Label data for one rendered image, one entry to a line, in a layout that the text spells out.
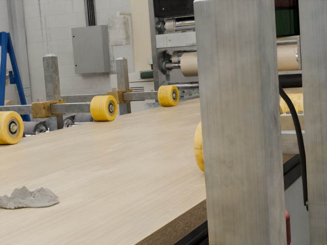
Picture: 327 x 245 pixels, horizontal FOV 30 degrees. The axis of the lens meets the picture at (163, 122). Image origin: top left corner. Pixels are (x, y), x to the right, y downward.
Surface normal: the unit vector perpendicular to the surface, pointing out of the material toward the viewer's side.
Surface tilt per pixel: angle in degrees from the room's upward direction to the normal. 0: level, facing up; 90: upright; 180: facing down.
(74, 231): 0
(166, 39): 90
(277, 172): 90
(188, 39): 90
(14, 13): 90
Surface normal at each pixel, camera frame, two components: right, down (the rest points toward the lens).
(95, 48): -0.43, 0.12
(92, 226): -0.07, -0.99
